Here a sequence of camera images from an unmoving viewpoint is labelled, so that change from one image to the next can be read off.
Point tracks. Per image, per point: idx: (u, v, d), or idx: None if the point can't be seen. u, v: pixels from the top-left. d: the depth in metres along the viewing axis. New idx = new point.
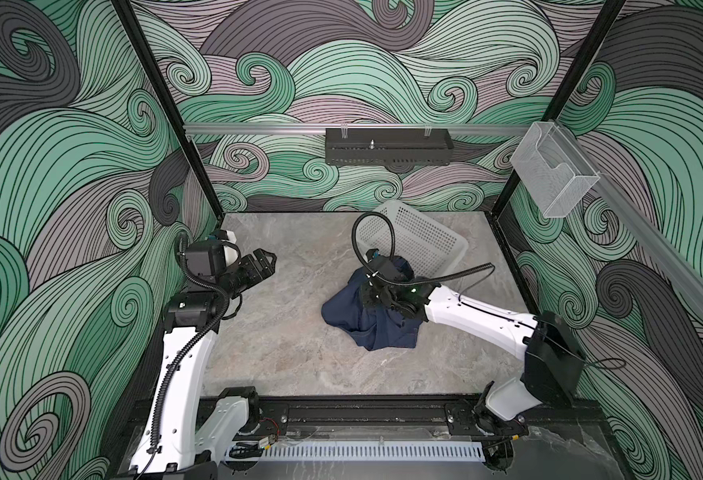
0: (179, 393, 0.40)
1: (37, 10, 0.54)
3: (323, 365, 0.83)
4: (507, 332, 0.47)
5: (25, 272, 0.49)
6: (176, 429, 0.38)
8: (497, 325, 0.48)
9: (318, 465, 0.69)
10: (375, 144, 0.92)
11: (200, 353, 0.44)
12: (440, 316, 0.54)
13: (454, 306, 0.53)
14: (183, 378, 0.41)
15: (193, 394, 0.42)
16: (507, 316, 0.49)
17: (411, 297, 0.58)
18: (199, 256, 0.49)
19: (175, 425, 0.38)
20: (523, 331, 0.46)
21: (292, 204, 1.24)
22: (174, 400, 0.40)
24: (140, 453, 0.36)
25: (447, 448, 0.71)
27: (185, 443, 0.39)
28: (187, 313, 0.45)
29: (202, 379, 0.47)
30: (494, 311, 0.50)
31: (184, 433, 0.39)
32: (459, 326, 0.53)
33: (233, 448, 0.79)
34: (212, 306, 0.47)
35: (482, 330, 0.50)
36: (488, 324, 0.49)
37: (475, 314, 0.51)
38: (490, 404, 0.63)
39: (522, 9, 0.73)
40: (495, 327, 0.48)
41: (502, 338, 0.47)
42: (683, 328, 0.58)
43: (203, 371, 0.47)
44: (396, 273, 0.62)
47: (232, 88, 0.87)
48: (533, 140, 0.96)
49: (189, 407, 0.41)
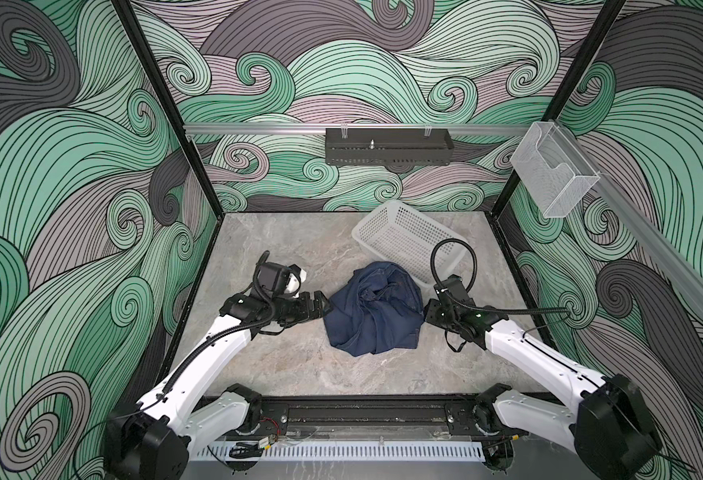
0: (200, 365, 0.45)
1: (36, 10, 0.54)
3: (323, 365, 0.83)
4: (566, 380, 0.45)
5: (25, 271, 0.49)
6: (183, 391, 0.42)
8: (557, 371, 0.47)
9: (318, 465, 0.69)
10: (375, 144, 0.92)
11: (232, 343, 0.50)
12: (498, 346, 0.55)
13: (517, 342, 0.53)
14: (211, 351, 0.47)
15: (213, 371, 0.47)
16: (571, 366, 0.47)
17: (474, 322, 0.60)
18: (268, 271, 0.59)
19: (184, 388, 0.43)
20: (584, 384, 0.44)
21: (292, 204, 1.24)
22: (194, 369, 0.45)
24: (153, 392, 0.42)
25: (445, 448, 0.71)
27: (184, 408, 0.42)
28: (237, 310, 0.53)
29: (221, 366, 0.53)
30: (563, 360, 0.48)
31: (185, 404, 0.42)
32: (517, 363, 0.53)
33: (233, 448, 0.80)
34: (258, 313, 0.54)
35: (539, 372, 0.49)
36: (550, 368, 0.48)
37: (537, 355, 0.50)
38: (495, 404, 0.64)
39: (522, 9, 0.73)
40: (554, 372, 0.47)
41: (559, 385, 0.46)
42: (683, 328, 0.58)
43: (227, 359, 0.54)
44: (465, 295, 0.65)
47: (232, 88, 0.87)
48: (533, 140, 0.96)
49: (203, 379, 0.45)
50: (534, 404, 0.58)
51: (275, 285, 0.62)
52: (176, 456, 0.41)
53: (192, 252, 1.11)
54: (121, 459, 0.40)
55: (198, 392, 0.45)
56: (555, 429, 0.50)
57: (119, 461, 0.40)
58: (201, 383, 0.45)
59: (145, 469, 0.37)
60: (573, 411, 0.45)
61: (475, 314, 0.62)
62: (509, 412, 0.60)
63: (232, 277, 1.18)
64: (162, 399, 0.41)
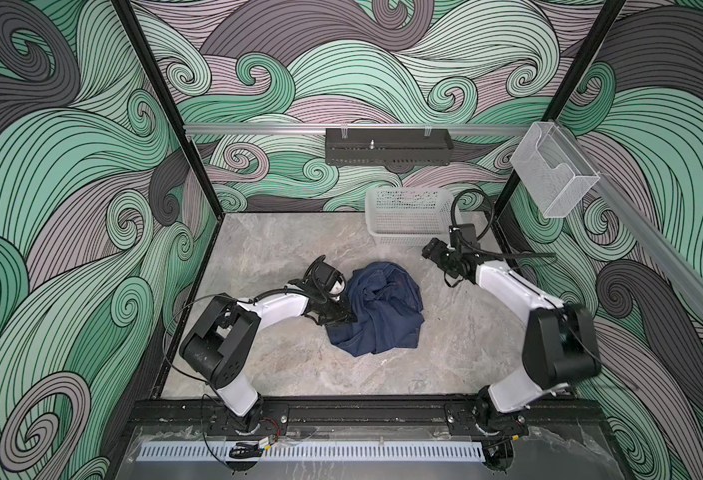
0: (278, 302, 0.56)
1: (37, 11, 0.54)
3: (323, 365, 0.83)
4: (532, 301, 0.50)
5: (25, 271, 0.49)
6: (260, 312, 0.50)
8: (526, 293, 0.52)
9: (318, 465, 0.69)
10: (375, 144, 0.92)
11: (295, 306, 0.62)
12: (484, 276, 0.63)
13: (500, 272, 0.60)
14: (283, 294, 0.59)
15: (280, 314, 0.58)
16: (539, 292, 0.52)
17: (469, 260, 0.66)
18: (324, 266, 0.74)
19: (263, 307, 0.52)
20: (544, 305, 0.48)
21: (292, 204, 1.24)
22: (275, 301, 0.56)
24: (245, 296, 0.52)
25: (447, 448, 0.71)
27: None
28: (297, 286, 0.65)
29: (289, 311, 0.61)
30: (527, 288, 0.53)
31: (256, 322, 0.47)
32: (497, 293, 0.59)
33: (233, 448, 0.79)
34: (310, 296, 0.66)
35: (511, 296, 0.55)
36: (520, 292, 0.53)
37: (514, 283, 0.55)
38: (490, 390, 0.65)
39: (522, 9, 0.73)
40: (521, 293, 0.52)
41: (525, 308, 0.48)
42: (683, 328, 0.58)
43: (292, 307, 0.62)
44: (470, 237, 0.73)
47: (232, 88, 0.87)
48: (533, 140, 0.96)
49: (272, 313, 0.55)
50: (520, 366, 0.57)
51: (327, 281, 0.73)
52: (241, 356, 0.48)
53: (192, 252, 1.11)
54: (202, 340, 0.47)
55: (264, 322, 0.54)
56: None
57: (202, 338, 0.48)
58: (271, 314, 0.55)
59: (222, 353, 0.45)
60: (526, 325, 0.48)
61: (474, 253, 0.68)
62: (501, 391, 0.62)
63: (232, 276, 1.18)
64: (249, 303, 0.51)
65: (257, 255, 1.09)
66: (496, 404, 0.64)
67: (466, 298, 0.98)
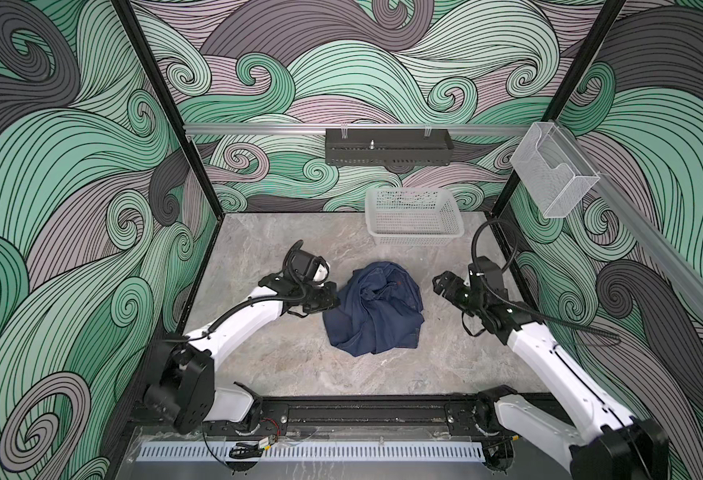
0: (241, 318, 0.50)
1: (37, 11, 0.54)
3: (323, 365, 0.83)
4: (588, 407, 0.42)
5: (25, 271, 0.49)
6: (225, 336, 0.46)
8: (581, 395, 0.43)
9: (318, 465, 0.69)
10: (375, 144, 0.92)
11: (265, 311, 0.55)
12: (522, 349, 0.52)
13: (544, 350, 0.49)
14: (249, 307, 0.52)
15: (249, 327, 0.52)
16: (598, 395, 0.43)
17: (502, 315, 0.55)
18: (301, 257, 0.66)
19: (225, 332, 0.47)
20: (609, 419, 0.40)
21: (292, 204, 1.24)
22: (237, 319, 0.50)
24: (198, 332, 0.45)
25: (447, 448, 0.71)
27: (223, 350, 0.46)
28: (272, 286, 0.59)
29: (257, 325, 0.54)
30: (592, 384, 0.44)
31: (224, 347, 0.46)
32: (538, 371, 0.50)
33: (232, 448, 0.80)
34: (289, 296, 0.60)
35: (561, 387, 0.46)
36: (577, 393, 0.43)
37: (562, 372, 0.46)
38: (498, 404, 0.63)
39: (522, 9, 0.73)
40: (577, 395, 0.43)
41: (578, 411, 0.43)
42: (683, 329, 0.58)
43: (260, 321, 0.54)
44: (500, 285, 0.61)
47: (232, 89, 0.86)
48: (533, 140, 0.96)
49: (241, 332, 0.50)
50: (539, 416, 0.55)
51: (307, 271, 0.67)
52: (204, 394, 0.43)
53: (192, 252, 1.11)
54: (157, 388, 0.43)
55: (233, 343, 0.49)
56: (556, 445, 0.49)
57: (156, 388, 0.43)
58: (239, 335, 0.50)
59: (186, 398, 0.41)
60: (582, 435, 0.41)
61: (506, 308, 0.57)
62: (510, 414, 0.60)
63: (232, 277, 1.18)
64: (205, 337, 0.45)
65: (258, 255, 1.09)
66: (499, 418, 0.63)
67: None
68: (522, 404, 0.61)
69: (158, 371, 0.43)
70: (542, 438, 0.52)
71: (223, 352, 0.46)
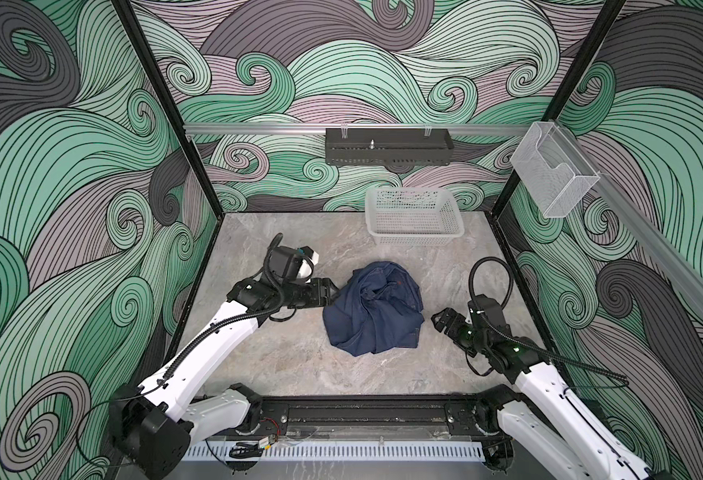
0: (203, 352, 0.44)
1: (37, 11, 0.54)
3: (323, 365, 0.83)
4: (603, 458, 0.42)
5: (25, 271, 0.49)
6: (184, 379, 0.41)
8: (595, 444, 0.43)
9: (318, 465, 0.69)
10: (375, 144, 0.92)
11: (236, 332, 0.49)
12: (531, 391, 0.52)
13: (553, 394, 0.49)
14: (215, 335, 0.46)
15: (216, 358, 0.46)
16: (611, 445, 0.43)
17: (508, 353, 0.55)
18: (278, 256, 0.56)
19: (185, 375, 0.42)
20: (624, 471, 0.41)
21: (292, 204, 1.24)
22: (199, 355, 0.44)
24: (153, 381, 0.41)
25: (447, 448, 0.71)
27: (183, 397, 0.42)
28: (246, 295, 0.52)
29: (227, 349, 0.49)
30: (602, 432, 0.44)
31: (184, 393, 0.42)
32: (548, 416, 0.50)
33: (233, 448, 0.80)
34: (266, 300, 0.52)
35: (571, 435, 0.46)
36: (588, 441, 0.44)
37: (574, 418, 0.46)
38: (502, 412, 0.63)
39: (522, 9, 0.73)
40: (590, 445, 0.44)
41: (593, 461, 0.43)
42: (683, 328, 0.58)
43: (230, 344, 0.49)
44: (502, 321, 0.61)
47: (232, 89, 0.86)
48: (533, 140, 0.96)
49: (204, 368, 0.44)
50: (546, 437, 0.55)
51: (284, 273, 0.59)
52: (176, 441, 0.41)
53: (192, 252, 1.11)
54: (125, 438, 0.41)
55: (198, 382, 0.44)
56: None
57: (124, 437, 0.41)
58: (202, 372, 0.44)
59: (146, 454, 0.37)
60: None
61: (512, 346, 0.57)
62: (513, 425, 0.60)
63: (232, 276, 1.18)
64: (162, 386, 0.40)
65: (258, 255, 1.09)
66: (502, 424, 0.63)
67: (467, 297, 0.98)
68: (530, 417, 0.60)
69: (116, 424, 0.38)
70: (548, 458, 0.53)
71: (186, 398, 0.42)
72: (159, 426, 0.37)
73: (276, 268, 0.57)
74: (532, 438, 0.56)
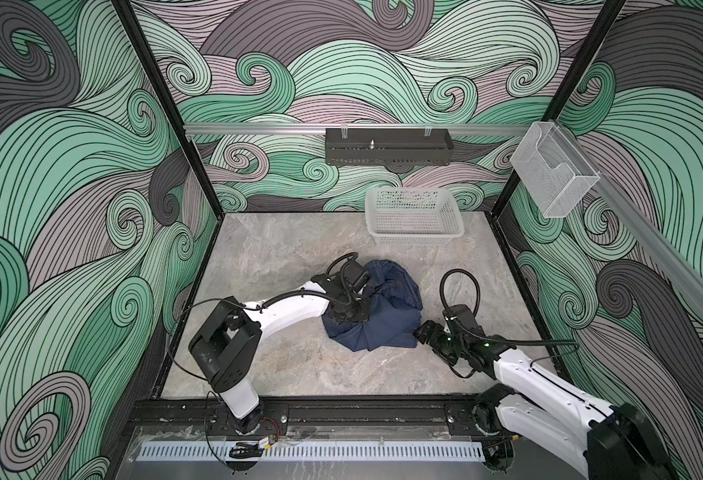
0: (291, 304, 0.53)
1: (37, 10, 0.54)
3: (323, 365, 0.83)
4: (573, 408, 0.46)
5: (25, 271, 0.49)
6: (272, 315, 0.49)
8: (564, 399, 0.48)
9: (318, 465, 0.69)
10: (375, 144, 0.92)
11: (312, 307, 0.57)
12: (508, 376, 0.56)
13: (523, 371, 0.54)
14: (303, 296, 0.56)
15: (297, 315, 0.55)
16: (579, 396, 0.47)
17: (482, 351, 0.61)
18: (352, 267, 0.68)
19: (275, 311, 0.50)
20: (593, 413, 0.44)
21: (292, 204, 1.24)
22: (286, 303, 0.52)
24: (254, 303, 0.50)
25: (446, 448, 0.71)
27: (267, 327, 0.48)
28: (322, 285, 0.61)
29: (307, 312, 0.57)
30: (569, 388, 0.49)
31: (269, 325, 0.49)
32: (527, 394, 0.54)
33: (233, 448, 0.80)
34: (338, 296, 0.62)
35: (545, 399, 0.50)
36: (560, 398, 0.48)
37: (543, 384, 0.51)
38: (498, 408, 0.63)
39: (522, 9, 0.73)
40: (562, 401, 0.48)
41: (568, 416, 0.46)
42: (683, 329, 0.58)
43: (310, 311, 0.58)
44: (474, 324, 0.67)
47: (232, 89, 0.86)
48: (533, 140, 0.96)
49: (288, 315, 0.53)
50: (542, 417, 0.57)
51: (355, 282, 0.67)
52: (241, 363, 0.46)
53: (192, 252, 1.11)
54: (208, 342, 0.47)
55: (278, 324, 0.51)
56: (570, 453, 0.49)
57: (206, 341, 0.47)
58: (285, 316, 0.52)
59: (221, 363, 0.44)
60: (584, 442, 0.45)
61: (483, 343, 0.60)
62: (512, 419, 0.60)
63: (232, 276, 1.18)
64: (257, 310, 0.48)
65: (257, 255, 1.09)
66: (502, 421, 0.63)
67: (467, 297, 0.98)
68: (524, 404, 0.62)
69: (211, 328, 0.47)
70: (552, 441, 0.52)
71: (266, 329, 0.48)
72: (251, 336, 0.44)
73: (351, 275, 0.68)
74: (531, 423, 0.56)
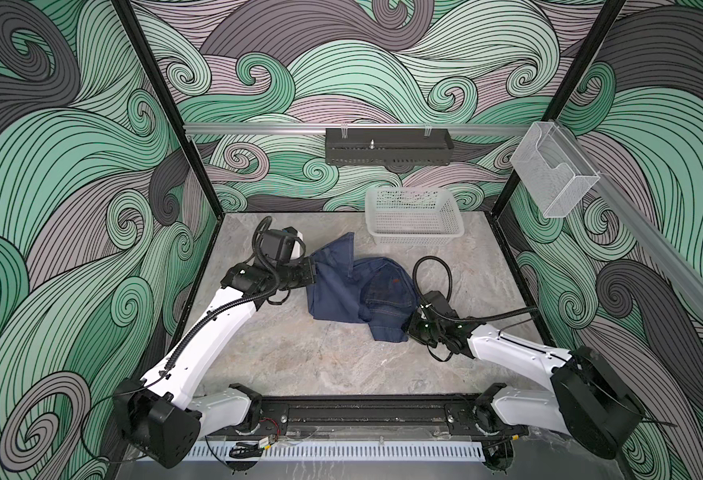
0: (202, 341, 0.44)
1: (37, 10, 0.54)
3: (323, 365, 0.83)
4: (539, 362, 0.48)
5: (25, 271, 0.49)
6: (186, 369, 0.41)
8: (531, 356, 0.50)
9: (318, 465, 0.69)
10: (375, 144, 0.92)
11: (236, 315, 0.48)
12: (481, 350, 0.59)
13: (493, 340, 0.57)
14: (214, 318, 0.46)
15: (216, 344, 0.46)
16: (541, 350, 0.50)
17: (458, 334, 0.63)
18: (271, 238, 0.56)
19: (187, 364, 0.41)
20: (556, 362, 0.47)
21: (292, 204, 1.24)
22: (196, 345, 0.43)
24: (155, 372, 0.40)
25: (446, 448, 0.71)
27: (188, 384, 0.41)
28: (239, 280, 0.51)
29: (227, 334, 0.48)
30: (531, 345, 0.52)
31: (188, 382, 0.41)
32: (497, 359, 0.56)
33: (233, 448, 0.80)
34: (261, 284, 0.51)
35: (515, 359, 0.52)
36: (527, 356, 0.50)
37: (513, 348, 0.53)
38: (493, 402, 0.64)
39: (522, 9, 0.73)
40: (529, 358, 0.50)
41: (537, 370, 0.48)
42: (683, 328, 0.58)
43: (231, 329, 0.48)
44: (447, 308, 0.69)
47: (232, 89, 0.86)
48: (533, 140, 0.96)
49: (205, 355, 0.44)
50: (523, 395, 0.59)
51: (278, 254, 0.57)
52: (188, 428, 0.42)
53: (191, 252, 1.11)
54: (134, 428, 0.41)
55: (201, 367, 0.44)
56: (552, 417, 0.50)
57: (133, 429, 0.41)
58: (202, 360, 0.43)
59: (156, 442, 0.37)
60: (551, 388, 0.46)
61: (457, 325, 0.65)
62: (508, 410, 0.60)
63: None
64: (164, 377, 0.40)
65: None
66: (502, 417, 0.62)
67: (467, 297, 0.98)
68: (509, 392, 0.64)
69: (124, 417, 0.38)
70: (537, 416, 0.53)
71: (191, 385, 0.42)
72: (166, 414, 0.37)
73: (269, 249, 0.56)
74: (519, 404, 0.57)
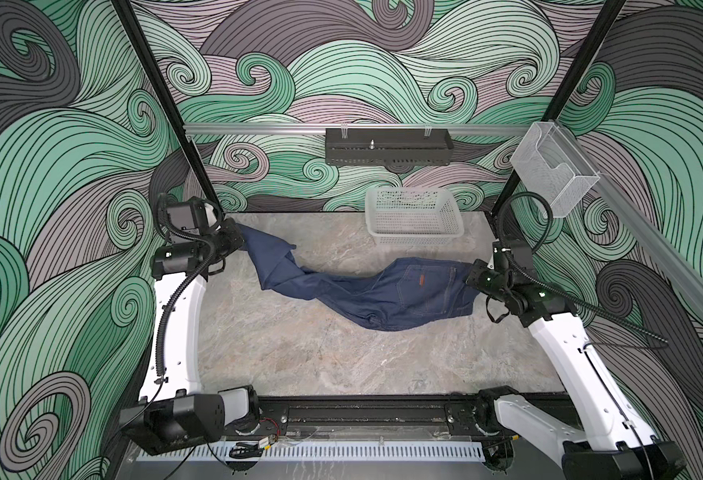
0: (178, 332, 0.41)
1: (36, 10, 0.54)
3: (323, 365, 0.83)
4: (606, 418, 0.39)
5: (25, 271, 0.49)
6: (180, 363, 0.39)
8: (602, 404, 0.40)
9: (318, 465, 0.69)
10: (375, 144, 0.92)
11: (192, 295, 0.45)
12: (545, 339, 0.47)
13: (570, 349, 0.44)
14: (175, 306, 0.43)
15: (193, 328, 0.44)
16: (622, 407, 0.40)
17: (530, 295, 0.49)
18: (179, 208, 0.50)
19: (178, 359, 0.40)
20: (628, 435, 0.38)
21: (292, 204, 1.24)
22: (172, 338, 0.41)
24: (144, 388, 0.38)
25: (445, 448, 0.71)
27: (190, 373, 0.41)
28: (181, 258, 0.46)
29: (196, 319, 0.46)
30: (614, 393, 0.41)
31: (190, 370, 0.41)
32: (553, 362, 0.47)
33: (232, 448, 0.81)
34: (200, 255, 0.48)
35: (576, 388, 0.43)
36: (595, 397, 0.41)
37: (588, 377, 0.42)
38: (496, 402, 0.64)
39: (522, 9, 0.73)
40: (597, 404, 0.40)
41: (592, 417, 0.41)
42: (683, 328, 0.58)
43: (197, 311, 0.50)
44: (530, 263, 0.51)
47: (232, 89, 0.86)
48: (533, 140, 0.96)
49: (189, 342, 0.42)
50: (534, 413, 0.57)
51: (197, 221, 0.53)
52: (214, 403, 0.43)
53: None
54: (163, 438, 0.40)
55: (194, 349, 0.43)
56: (550, 442, 0.49)
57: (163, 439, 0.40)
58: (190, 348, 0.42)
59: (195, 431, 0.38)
60: (592, 445, 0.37)
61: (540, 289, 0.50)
62: (507, 414, 0.61)
63: (233, 276, 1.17)
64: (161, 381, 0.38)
65: None
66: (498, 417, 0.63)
67: None
68: (521, 403, 0.62)
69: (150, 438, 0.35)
70: (536, 434, 0.53)
71: (196, 372, 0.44)
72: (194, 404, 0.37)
73: (183, 222, 0.50)
74: (523, 417, 0.57)
